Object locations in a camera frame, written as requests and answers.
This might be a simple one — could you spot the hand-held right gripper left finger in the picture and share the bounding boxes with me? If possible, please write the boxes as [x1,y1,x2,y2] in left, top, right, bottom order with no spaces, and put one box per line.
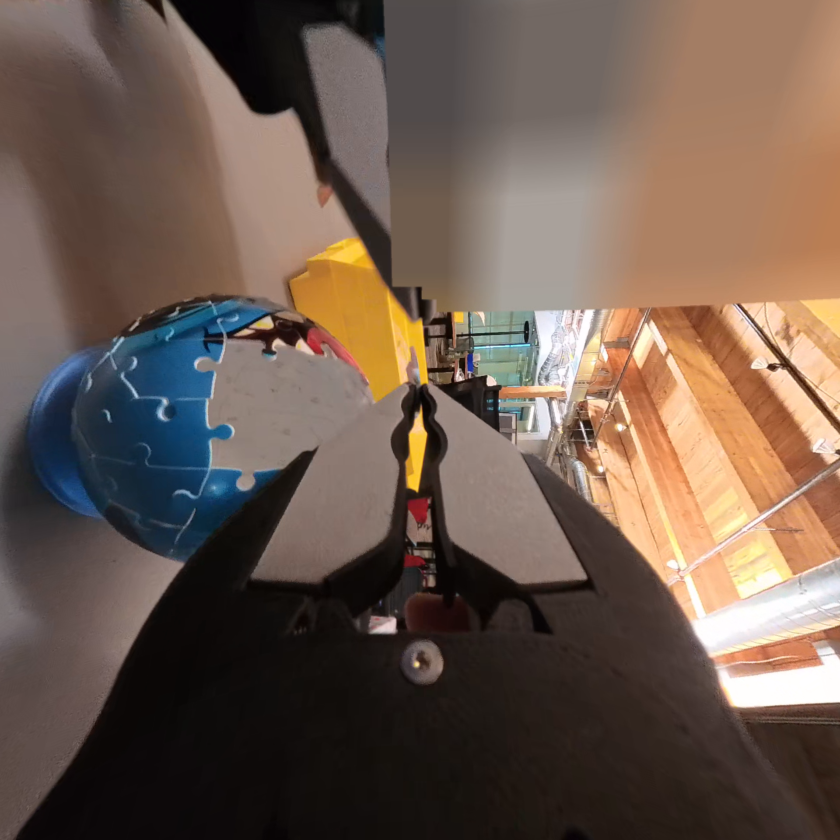
[248,385,417,618]

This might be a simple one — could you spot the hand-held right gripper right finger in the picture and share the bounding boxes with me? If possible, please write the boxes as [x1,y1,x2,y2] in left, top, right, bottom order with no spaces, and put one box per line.
[420,385,589,626]

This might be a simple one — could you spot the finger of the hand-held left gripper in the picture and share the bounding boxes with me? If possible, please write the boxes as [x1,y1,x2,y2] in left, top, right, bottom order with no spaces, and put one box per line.
[297,21,395,290]

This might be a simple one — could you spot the blue puzzle ball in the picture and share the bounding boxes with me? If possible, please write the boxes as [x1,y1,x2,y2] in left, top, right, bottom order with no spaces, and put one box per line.
[26,294,376,563]

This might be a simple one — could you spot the black office chair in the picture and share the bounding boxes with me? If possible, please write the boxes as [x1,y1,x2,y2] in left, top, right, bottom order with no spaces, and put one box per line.
[453,375,505,431]

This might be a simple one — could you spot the yellow plastic storage bin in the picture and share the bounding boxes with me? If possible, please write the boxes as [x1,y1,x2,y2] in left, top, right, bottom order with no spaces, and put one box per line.
[287,236,432,494]

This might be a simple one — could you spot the silver air duct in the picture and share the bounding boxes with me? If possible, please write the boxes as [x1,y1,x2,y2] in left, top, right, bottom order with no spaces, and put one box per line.
[541,311,614,460]
[694,570,840,658]

